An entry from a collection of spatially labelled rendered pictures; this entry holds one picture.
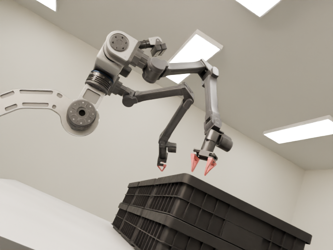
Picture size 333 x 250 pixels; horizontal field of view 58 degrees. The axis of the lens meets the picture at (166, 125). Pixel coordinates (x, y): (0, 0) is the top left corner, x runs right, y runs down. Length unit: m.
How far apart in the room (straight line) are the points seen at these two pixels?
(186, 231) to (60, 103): 1.12
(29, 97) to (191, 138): 3.49
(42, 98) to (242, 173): 4.08
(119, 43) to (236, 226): 0.97
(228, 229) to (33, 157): 3.78
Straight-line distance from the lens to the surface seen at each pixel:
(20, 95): 1.70
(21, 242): 0.44
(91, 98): 1.63
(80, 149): 4.41
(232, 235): 0.81
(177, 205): 0.76
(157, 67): 1.41
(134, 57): 1.44
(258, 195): 5.43
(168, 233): 0.76
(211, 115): 1.43
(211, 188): 0.78
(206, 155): 1.32
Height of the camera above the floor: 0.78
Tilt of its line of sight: 18 degrees up
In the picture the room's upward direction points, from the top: 25 degrees clockwise
